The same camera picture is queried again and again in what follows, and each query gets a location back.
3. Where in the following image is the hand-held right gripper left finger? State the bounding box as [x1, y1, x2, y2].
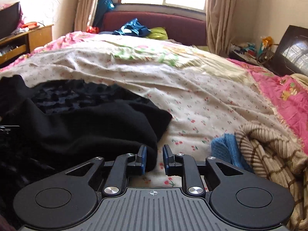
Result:
[64, 145, 148, 196]

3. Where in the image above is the black monitor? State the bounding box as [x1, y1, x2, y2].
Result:
[0, 2, 21, 39]

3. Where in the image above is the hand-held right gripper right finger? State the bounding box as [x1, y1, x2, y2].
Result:
[162, 145, 244, 195]

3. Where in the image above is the blue knit cloth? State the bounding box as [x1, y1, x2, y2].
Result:
[210, 133, 253, 172]

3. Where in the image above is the cherry print bed sheet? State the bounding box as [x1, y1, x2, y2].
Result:
[0, 34, 287, 188]

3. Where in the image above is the blue hanging bag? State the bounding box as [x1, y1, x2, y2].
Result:
[93, 0, 116, 29]

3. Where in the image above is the beige striped knit sweater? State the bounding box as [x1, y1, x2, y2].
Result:
[234, 121, 308, 231]

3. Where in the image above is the wooden cabinet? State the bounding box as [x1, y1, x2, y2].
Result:
[0, 24, 54, 65]

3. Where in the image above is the yellow-green pillow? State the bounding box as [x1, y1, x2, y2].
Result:
[147, 26, 169, 40]

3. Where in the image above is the dark framed panel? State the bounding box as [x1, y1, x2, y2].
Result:
[273, 25, 308, 76]

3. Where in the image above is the maroon headboard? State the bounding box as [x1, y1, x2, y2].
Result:
[102, 11, 207, 46]

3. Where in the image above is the beige curtain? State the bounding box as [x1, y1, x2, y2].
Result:
[206, 0, 241, 56]
[73, 0, 103, 32]

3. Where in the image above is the black garment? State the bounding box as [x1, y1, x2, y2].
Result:
[0, 74, 173, 224]

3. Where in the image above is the cluttered bedside table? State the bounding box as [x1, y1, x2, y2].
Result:
[228, 36, 280, 64]

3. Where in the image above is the blue crumpled garment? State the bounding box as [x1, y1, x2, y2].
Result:
[113, 18, 151, 38]

